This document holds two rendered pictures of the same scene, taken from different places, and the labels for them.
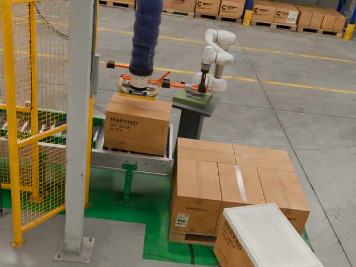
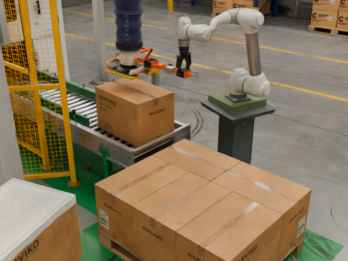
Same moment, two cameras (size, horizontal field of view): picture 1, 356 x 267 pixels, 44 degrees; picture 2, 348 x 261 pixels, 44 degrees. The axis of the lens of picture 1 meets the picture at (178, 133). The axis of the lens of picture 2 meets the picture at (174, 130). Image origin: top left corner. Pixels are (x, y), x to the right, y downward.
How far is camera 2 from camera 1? 3.00 m
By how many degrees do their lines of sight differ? 42
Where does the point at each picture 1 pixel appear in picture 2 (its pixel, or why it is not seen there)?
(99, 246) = not seen: hidden behind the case
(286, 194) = (225, 231)
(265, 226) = (14, 208)
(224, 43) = (244, 24)
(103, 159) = (85, 136)
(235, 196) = (153, 207)
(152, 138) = (128, 124)
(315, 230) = not seen: outside the picture
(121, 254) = not seen: hidden behind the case
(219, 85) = (252, 84)
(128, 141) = (113, 124)
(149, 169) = (118, 158)
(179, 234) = (105, 237)
